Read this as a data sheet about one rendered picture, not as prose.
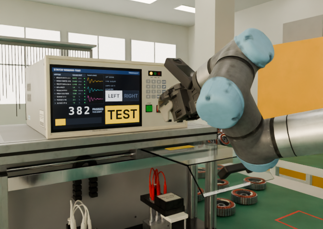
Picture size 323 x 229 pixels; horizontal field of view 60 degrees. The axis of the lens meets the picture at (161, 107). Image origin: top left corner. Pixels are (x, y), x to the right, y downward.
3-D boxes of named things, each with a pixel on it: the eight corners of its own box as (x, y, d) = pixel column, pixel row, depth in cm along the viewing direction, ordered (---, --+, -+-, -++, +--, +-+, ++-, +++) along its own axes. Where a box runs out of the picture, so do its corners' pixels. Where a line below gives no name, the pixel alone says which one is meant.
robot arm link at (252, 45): (240, 41, 46) (252, 16, 51) (200, 72, 55) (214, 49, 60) (273, 71, 48) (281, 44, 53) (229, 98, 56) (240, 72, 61)
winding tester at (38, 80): (187, 127, 92) (188, 64, 91) (47, 139, 68) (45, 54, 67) (133, 118, 125) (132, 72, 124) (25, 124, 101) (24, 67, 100)
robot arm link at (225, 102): (254, 144, 46) (267, 99, 52) (227, 92, 40) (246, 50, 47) (213, 145, 51) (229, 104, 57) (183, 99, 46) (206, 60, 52)
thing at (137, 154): (153, 157, 88) (153, 144, 88) (136, 159, 85) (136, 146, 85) (146, 154, 92) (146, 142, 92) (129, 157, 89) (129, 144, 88)
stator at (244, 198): (229, 203, 121) (229, 195, 121) (231, 194, 132) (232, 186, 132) (257, 207, 118) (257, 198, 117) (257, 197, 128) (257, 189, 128)
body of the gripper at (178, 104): (171, 122, 68) (201, 103, 58) (163, 90, 70) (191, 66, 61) (195, 120, 72) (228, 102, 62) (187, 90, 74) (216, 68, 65)
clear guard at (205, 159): (274, 179, 72) (275, 156, 72) (204, 198, 59) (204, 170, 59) (193, 155, 100) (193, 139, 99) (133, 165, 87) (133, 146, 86)
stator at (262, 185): (239, 187, 142) (239, 180, 142) (248, 182, 151) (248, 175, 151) (261, 192, 135) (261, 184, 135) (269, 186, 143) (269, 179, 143)
